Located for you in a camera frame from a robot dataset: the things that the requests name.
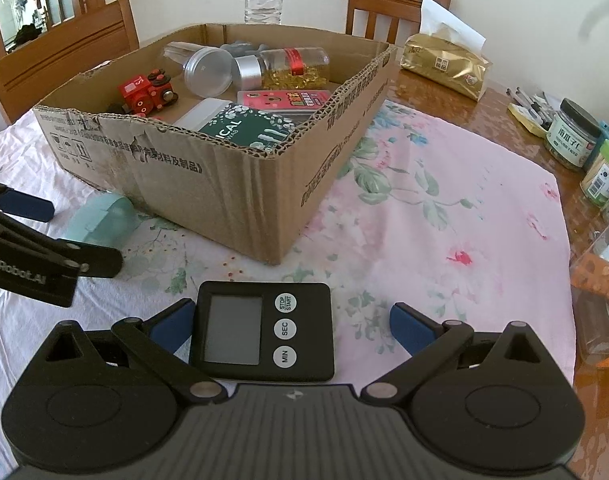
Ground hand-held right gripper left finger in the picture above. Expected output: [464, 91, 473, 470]
[34, 298, 224, 407]

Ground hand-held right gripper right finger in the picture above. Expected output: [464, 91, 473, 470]
[361, 302, 553, 405]

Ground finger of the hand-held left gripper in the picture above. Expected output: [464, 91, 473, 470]
[0, 175, 55, 224]
[0, 205, 123, 279]

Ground light blue plastic case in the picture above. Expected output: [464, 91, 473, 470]
[67, 195, 143, 252]

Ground black digital timer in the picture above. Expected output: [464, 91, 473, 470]
[188, 280, 337, 384]

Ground brown cardboard box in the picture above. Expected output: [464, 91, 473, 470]
[33, 23, 398, 267]

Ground red toy train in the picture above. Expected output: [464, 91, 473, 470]
[117, 67, 181, 117]

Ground green label cotton swab box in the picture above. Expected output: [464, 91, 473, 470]
[174, 99, 310, 155]

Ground clear plastic cup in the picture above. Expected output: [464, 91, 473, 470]
[163, 41, 205, 68]

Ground clear round plastic jar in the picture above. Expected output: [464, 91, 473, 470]
[184, 46, 235, 99]

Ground capsule bottle with silver cap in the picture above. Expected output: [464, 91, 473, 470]
[233, 47, 332, 92]

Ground pink floral tablecloth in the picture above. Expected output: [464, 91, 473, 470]
[0, 100, 580, 466]

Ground wooden chair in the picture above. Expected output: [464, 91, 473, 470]
[0, 0, 140, 127]
[345, 0, 453, 43]

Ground clear plastic container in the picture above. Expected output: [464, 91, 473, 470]
[569, 220, 609, 367]

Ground green lid plastic container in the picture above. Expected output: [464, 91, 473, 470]
[581, 140, 609, 209]

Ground glass jar with black lid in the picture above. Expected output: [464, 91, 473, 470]
[545, 99, 603, 172]

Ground pink red packet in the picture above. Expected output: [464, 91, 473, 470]
[237, 89, 333, 112]

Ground bunch of pens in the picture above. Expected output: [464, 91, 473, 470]
[507, 87, 561, 126]

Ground grey toy elephant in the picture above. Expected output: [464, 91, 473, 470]
[219, 40, 271, 59]

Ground gold tissue pack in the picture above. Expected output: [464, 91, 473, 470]
[402, 0, 494, 101]

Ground wooden chair back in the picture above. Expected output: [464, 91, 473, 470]
[345, 0, 453, 43]

